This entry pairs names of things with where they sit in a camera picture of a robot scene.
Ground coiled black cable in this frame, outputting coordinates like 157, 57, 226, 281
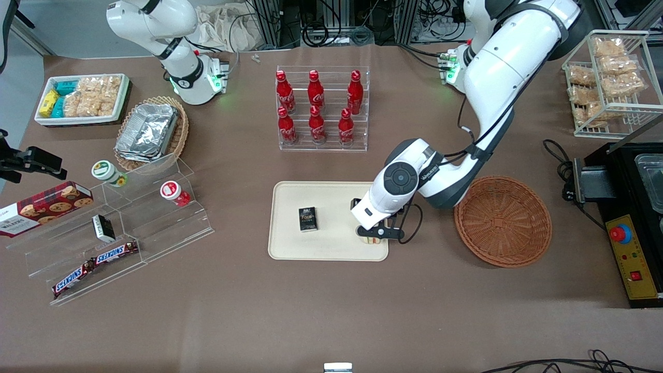
302, 23, 330, 47

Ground clear acrylic stepped display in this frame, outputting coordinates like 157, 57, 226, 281
6, 153, 215, 306

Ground small black card box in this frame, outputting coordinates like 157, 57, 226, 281
298, 207, 318, 232

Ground crumpled white cloth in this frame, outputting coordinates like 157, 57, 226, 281
196, 4, 262, 52

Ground black machine housing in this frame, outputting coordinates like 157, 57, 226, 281
585, 142, 663, 309

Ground black power cable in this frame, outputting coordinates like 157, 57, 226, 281
543, 139, 607, 231

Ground silver foil container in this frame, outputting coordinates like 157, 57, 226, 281
114, 103, 179, 164

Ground clear plastic container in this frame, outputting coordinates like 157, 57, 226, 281
635, 154, 663, 214

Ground yellow snack packet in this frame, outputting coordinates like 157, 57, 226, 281
39, 89, 59, 118

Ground small black white box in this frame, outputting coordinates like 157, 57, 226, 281
92, 214, 117, 243

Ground black floor cables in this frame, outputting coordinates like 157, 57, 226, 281
479, 350, 663, 373

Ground grey black power box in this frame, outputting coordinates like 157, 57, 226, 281
572, 158, 617, 204

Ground brown snickers bar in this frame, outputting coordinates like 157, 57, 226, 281
52, 259, 97, 298
95, 240, 139, 266

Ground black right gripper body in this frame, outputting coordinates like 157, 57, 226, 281
20, 147, 66, 173

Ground green lid white cup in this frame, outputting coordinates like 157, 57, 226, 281
92, 160, 128, 188

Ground clear bag of fried snacks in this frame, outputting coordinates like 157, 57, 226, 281
574, 102, 617, 127
603, 73, 647, 98
568, 85, 599, 106
598, 56, 639, 76
592, 36, 627, 58
568, 66, 597, 88

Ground yellow emergency stop panel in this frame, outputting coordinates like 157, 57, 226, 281
605, 214, 659, 301

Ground beige plastic tray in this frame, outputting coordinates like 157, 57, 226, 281
268, 181, 389, 262

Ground clear acrylic bottle rack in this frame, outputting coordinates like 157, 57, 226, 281
276, 65, 371, 152

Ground black right wrist mount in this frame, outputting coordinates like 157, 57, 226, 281
0, 130, 24, 183

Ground red lid white cup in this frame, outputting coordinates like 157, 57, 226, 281
160, 180, 191, 207

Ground oval light wicker basket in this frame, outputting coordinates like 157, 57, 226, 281
114, 96, 190, 173

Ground white rectangular plastic bin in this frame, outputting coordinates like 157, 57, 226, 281
34, 74, 130, 127

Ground clear bag of crackers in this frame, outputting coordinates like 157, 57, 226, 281
63, 76, 122, 118

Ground red tartan cookie box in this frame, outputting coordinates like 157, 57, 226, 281
0, 181, 94, 238

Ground round brown wicker basket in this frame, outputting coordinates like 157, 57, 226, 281
454, 176, 553, 268

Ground red cola bottle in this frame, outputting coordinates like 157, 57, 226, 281
347, 70, 364, 116
308, 106, 327, 145
307, 70, 326, 113
277, 107, 298, 146
338, 108, 355, 147
275, 70, 296, 114

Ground black stand leg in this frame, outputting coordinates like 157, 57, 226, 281
0, 0, 36, 74

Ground white wire rack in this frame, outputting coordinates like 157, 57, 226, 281
562, 30, 663, 139

